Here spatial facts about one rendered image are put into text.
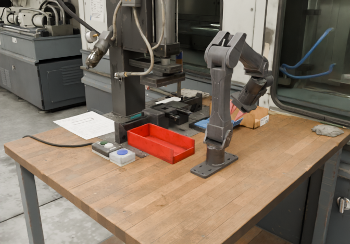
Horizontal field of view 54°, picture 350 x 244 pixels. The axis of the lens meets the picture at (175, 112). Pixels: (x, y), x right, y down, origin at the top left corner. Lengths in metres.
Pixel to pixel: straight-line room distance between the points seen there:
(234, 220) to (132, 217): 0.27
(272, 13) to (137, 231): 1.27
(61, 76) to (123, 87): 2.99
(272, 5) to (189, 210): 1.16
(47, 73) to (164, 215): 3.70
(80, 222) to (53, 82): 2.43
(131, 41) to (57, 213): 1.52
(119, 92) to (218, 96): 0.68
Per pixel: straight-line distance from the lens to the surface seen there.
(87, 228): 2.45
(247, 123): 1.56
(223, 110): 1.12
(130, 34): 1.54
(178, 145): 1.33
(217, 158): 1.17
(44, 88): 4.54
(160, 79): 1.41
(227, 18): 2.03
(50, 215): 2.64
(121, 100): 1.67
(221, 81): 1.09
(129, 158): 1.23
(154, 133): 1.42
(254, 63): 1.24
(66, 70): 4.60
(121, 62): 1.61
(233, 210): 1.00
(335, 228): 1.98
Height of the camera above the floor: 1.47
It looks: 19 degrees down
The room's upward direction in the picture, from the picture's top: straight up
